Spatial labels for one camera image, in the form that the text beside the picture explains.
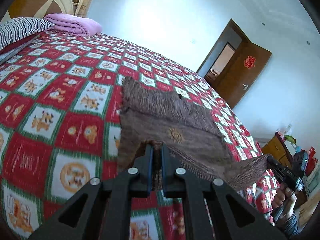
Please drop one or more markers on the wooden bedside cabinet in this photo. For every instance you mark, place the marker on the wooden bedside cabinet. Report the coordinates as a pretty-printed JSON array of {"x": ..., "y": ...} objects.
[{"x": 277, "y": 148}]

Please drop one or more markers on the red double happiness sticker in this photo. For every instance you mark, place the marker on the red double happiness sticker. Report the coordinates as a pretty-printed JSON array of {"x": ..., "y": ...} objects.
[{"x": 249, "y": 62}]

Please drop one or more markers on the grey striped pillow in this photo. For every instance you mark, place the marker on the grey striped pillow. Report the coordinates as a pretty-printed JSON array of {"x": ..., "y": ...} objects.
[{"x": 21, "y": 27}]

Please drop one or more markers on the folded pink blanket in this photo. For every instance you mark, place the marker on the folded pink blanket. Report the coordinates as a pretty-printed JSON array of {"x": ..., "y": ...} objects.
[{"x": 74, "y": 25}]

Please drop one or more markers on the brown wooden door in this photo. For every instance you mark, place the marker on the brown wooden door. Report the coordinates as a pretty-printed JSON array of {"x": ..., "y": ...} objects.
[{"x": 229, "y": 83}]

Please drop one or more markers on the brown knitted sweater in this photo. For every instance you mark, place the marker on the brown knitted sweater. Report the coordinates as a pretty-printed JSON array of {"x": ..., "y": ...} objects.
[{"x": 163, "y": 118}]

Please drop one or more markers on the cream wooden headboard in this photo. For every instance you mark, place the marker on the cream wooden headboard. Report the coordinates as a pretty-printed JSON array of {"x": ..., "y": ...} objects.
[{"x": 37, "y": 8}]

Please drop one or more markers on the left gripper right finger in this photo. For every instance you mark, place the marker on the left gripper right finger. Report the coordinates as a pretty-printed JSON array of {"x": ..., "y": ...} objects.
[{"x": 212, "y": 209}]

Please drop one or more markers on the right hand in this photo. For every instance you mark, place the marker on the right hand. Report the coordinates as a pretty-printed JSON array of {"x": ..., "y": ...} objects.
[{"x": 287, "y": 198}]

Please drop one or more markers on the silver door handle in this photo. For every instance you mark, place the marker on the silver door handle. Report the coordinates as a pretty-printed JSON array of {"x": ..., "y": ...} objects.
[{"x": 245, "y": 87}]

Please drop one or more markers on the red checkered cartoon bedspread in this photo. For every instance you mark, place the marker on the red checkered cartoon bedspread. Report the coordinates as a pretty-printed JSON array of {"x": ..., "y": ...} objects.
[{"x": 60, "y": 119}]

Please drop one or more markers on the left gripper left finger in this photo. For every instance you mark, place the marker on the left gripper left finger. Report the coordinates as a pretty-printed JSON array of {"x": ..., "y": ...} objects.
[{"x": 101, "y": 209}]

